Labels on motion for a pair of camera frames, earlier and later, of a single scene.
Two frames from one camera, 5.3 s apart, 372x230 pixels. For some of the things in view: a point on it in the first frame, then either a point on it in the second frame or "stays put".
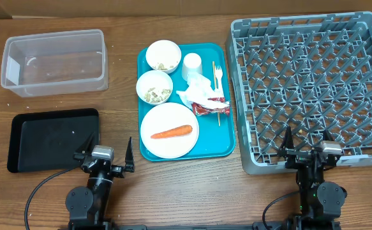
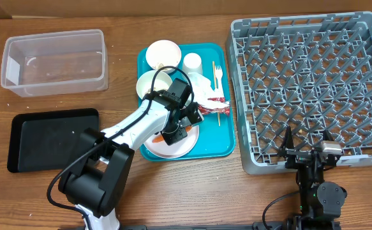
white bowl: x=154 y=87 stays put
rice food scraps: x=160 y=66 stays put
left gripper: x=119 y=170 → x=170 y=137
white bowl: x=163 y=55 stays put
